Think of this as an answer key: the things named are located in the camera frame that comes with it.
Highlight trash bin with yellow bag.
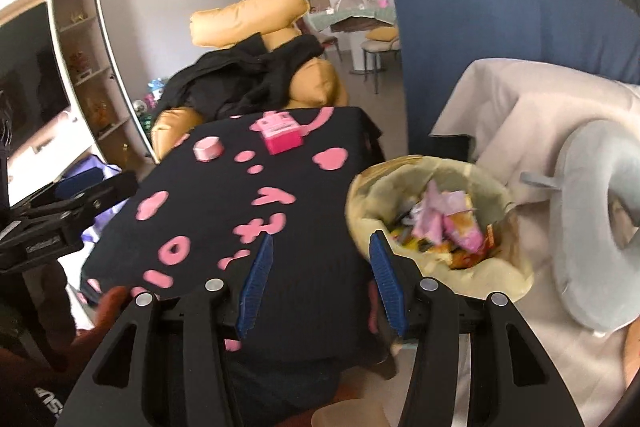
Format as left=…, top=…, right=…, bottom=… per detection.
left=345, top=156, right=534, bottom=300

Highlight grey neck pillow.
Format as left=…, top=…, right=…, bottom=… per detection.
left=520, top=120, right=639, bottom=333

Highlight beige sofa cover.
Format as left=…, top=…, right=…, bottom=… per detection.
left=432, top=58, right=639, bottom=426

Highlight toys on floor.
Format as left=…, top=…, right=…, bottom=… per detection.
left=132, top=77, right=168, bottom=138

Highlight wooden shelf unit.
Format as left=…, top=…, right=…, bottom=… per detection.
left=48, top=0, right=157, bottom=176

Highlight black television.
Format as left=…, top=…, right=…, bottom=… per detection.
left=0, top=3, right=70, bottom=154

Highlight pink milk carton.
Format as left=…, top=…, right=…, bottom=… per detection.
left=255, top=112, right=303, bottom=155

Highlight yellow pink snack wrapper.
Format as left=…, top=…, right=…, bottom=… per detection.
left=442, top=210, right=484, bottom=254

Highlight blue partition panel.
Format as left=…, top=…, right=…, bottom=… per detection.
left=394, top=0, right=639, bottom=159

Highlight orange leather armchair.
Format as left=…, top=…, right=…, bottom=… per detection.
left=151, top=0, right=348, bottom=159

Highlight person's left hand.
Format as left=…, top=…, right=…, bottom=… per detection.
left=1, top=261, right=130, bottom=426

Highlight pink hexagonal box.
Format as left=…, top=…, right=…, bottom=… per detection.
left=193, top=135, right=224, bottom=162

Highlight dining table with green cloth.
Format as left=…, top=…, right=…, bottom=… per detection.
left=306, top=0, right=396, bottom=75

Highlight beige dining chair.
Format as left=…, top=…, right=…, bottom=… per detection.
left=361, top=26, right=401, bottom=93

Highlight black pink patterned tablecloth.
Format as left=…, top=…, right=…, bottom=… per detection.
left=79, top=105, right=385, bottom=363

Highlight purple plastic bag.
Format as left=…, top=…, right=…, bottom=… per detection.
left=53, top=154, right=134, bottom=245

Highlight black jacket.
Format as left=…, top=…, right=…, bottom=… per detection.
left=153, top=34, right=322, bottom=121

